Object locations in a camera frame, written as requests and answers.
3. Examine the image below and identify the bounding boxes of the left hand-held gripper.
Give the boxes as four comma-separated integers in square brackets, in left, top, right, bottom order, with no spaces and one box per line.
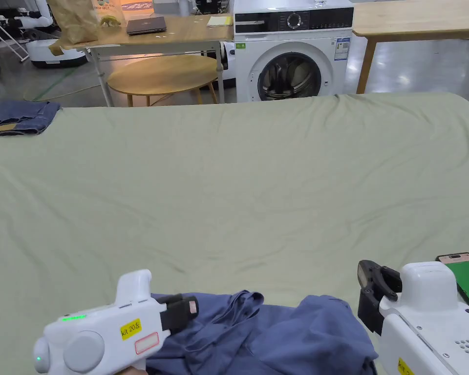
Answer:
[33,269,200,375]

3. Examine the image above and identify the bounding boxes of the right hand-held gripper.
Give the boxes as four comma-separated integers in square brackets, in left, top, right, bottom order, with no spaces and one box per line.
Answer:
[357,259,469,375]

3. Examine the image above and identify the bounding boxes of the blue shirt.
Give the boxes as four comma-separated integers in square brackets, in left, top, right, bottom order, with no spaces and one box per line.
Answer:
[144,289,380,375]

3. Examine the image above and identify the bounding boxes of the bed with pale green sheet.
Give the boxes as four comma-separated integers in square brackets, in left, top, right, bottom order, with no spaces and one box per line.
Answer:
[0,92,469,375]

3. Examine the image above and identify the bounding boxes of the round wooden table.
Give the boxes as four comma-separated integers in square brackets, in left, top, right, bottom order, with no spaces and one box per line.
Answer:
[107,54,220,107]

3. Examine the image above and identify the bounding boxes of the white washing machine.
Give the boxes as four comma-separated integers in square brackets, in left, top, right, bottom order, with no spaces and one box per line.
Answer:
[233,0,355,104]

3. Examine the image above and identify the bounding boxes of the folded blue jeans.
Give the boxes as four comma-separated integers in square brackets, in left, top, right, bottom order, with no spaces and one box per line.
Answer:
[0,100,63,139]

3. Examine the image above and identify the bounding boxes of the large wooden table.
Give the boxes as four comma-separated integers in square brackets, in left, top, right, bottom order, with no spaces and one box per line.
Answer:
[351,0,469,95]

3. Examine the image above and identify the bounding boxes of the rectangular wooden table, white legs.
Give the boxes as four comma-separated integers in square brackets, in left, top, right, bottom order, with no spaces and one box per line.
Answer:
[46,0,235,107]

